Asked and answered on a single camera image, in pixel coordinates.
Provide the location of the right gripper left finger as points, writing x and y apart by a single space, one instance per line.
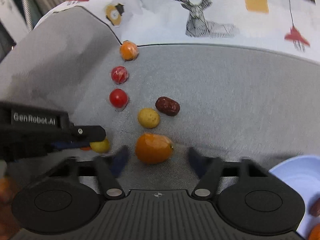
109 169

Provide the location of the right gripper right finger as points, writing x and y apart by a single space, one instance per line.
207 169

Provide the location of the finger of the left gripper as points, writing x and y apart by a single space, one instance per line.
88 133

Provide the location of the bare orange mandarin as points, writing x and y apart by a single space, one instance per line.
87 148

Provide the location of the yellow-green fruit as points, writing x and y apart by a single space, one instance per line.
148 118
100 146

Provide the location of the red cherry tomato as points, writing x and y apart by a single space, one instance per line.
118 98

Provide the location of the orange large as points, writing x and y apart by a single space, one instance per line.
153 148

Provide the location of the red fruit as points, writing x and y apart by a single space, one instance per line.
119 74

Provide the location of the dark red date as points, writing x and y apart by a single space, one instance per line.
167 106

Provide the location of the small orange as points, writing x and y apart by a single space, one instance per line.
129 51

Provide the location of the orange fruit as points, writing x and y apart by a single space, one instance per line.
315 233

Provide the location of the person's left hand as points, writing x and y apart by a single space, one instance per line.
9 224

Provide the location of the white deer print cloth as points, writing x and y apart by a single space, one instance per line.
286 26

